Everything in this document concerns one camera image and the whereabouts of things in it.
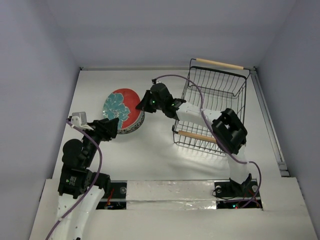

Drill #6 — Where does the black wire dish rack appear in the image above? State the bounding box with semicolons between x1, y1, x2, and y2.
172;58;250;156

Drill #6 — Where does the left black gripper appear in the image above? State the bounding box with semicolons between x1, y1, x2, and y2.
82;116;119;166

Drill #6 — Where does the red plate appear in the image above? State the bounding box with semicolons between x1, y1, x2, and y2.
102;88;142;130

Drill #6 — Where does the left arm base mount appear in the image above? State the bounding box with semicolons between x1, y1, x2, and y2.
96;181;127;210

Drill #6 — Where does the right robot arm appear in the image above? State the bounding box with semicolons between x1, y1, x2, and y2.
136;83;250;196

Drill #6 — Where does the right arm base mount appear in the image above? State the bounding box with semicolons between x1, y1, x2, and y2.
212;179;263;209

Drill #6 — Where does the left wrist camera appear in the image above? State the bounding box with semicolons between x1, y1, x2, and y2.
70;111;88;128

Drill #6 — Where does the blue patterned plate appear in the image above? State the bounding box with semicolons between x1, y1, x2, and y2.
117;111;145;135

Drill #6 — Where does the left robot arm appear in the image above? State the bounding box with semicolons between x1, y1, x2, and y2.
46;112;119;240

